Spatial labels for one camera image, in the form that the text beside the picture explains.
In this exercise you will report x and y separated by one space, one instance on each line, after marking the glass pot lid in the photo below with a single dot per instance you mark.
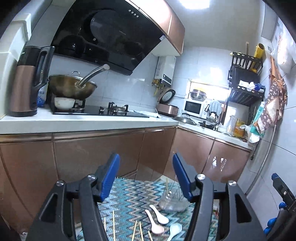
184 119

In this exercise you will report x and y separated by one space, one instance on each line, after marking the copper rice cooker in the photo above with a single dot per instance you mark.
164 107

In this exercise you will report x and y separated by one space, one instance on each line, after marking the white microwave oven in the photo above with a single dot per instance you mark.
195 108

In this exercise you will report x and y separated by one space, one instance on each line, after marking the brown patterned hanging apron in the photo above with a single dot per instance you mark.
275 103

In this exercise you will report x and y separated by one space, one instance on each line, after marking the black range hood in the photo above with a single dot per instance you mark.
115 33

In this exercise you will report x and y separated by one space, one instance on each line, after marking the white gas water heater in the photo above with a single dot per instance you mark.
165 70

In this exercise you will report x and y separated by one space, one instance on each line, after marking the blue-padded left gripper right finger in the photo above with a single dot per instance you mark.
236 220

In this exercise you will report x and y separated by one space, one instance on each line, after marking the zigzag woven table mat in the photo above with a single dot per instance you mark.
129 199

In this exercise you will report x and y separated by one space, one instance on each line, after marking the wooden chopstick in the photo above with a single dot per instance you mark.
134 230
141 233
113 225
104 224

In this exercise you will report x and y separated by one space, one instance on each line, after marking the black gas stove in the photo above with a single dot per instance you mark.
111 110

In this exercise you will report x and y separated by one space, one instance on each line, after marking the yellow oil bottle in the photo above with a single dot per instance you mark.
239 129

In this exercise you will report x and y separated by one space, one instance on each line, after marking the white appliance box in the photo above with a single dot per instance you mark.
12 42

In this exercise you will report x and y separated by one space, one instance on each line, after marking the copper black electric kettle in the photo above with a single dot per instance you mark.
31 75

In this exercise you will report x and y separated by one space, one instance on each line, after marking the copper lower cabinets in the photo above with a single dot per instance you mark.
32 163

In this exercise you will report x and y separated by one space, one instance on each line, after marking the blue white packet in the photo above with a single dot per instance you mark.
42 95

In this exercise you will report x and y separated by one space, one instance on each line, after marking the black wall dish rack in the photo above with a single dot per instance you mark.
243 76

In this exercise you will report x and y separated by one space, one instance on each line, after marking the clear glass jar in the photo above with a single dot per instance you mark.
172 198

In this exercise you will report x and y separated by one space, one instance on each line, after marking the clear glass bottle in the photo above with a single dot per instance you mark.
231 125

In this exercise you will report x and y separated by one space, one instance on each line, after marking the steel pot on microwave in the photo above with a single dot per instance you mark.
198 95

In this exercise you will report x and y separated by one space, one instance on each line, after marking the blue gloved hand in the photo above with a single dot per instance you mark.
272 221

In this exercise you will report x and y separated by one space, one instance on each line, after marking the white ceramic spoon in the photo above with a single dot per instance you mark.
160 218
155 228
175 229

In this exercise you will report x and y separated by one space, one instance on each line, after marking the brass-coloured wok with handle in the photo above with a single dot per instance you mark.
75 87

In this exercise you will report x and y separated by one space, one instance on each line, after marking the yellow cylinder container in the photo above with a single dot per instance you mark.
259 51

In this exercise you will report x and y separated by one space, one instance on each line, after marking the copper upper cabinet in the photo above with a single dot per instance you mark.
168 22

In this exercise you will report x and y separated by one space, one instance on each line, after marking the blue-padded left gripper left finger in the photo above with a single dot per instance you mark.
55 220

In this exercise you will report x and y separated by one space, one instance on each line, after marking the white ceramic bowl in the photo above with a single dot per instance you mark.
64 103

